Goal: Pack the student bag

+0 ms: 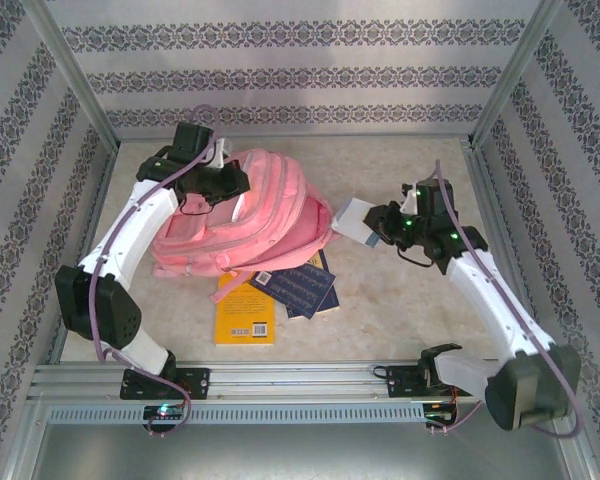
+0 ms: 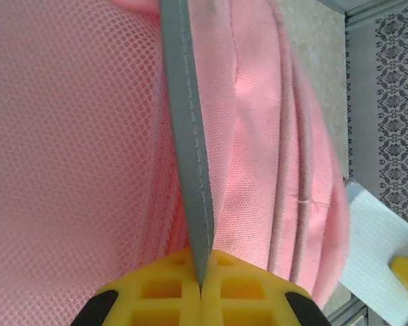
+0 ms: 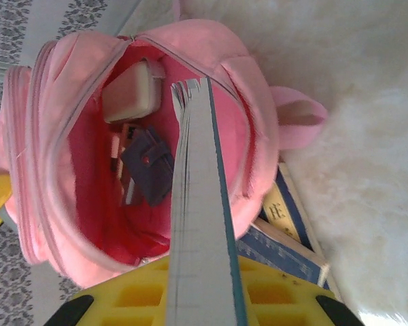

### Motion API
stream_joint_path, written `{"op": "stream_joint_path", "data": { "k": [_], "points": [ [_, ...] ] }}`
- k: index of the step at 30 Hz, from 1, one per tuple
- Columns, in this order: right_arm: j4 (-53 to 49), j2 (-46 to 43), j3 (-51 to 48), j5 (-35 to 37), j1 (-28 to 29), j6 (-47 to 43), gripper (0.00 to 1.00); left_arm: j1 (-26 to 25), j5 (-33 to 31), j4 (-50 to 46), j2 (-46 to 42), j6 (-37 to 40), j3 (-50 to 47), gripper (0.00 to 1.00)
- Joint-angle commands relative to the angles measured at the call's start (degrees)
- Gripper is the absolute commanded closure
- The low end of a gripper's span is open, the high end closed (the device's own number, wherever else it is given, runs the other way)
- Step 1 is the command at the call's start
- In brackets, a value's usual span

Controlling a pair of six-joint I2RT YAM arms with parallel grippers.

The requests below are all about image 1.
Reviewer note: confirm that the aluminium side rail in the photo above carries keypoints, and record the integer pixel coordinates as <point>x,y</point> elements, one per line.
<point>492,210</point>
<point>104,180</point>

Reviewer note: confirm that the aluminium frame post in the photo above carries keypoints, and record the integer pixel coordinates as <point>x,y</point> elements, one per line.
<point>517,75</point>
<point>70,75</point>

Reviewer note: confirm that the grey metal sheet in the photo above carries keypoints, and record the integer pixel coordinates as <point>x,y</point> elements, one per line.
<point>300,455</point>

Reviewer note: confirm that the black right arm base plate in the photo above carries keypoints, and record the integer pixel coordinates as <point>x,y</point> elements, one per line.
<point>400,382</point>

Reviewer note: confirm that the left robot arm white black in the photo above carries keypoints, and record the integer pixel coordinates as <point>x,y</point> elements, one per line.
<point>130,225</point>

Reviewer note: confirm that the white notebook grey-blue spine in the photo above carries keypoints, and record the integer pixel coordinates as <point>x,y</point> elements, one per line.
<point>352,220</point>

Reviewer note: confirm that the yellow paperback book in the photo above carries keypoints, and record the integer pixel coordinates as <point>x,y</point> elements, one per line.
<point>245,320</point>

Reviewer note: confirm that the dark blue barcode book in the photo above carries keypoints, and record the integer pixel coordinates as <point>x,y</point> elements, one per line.
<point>295,290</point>

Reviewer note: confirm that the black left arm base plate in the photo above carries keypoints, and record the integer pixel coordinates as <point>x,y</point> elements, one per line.
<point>195,382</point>

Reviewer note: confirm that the pink school backpack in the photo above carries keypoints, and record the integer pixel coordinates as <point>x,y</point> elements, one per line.
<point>280,200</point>

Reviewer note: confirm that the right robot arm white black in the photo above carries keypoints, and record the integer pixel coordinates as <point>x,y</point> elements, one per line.
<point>495,300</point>

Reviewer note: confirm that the aluminium mounting rail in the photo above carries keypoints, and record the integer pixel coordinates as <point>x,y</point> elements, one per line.
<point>290,380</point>

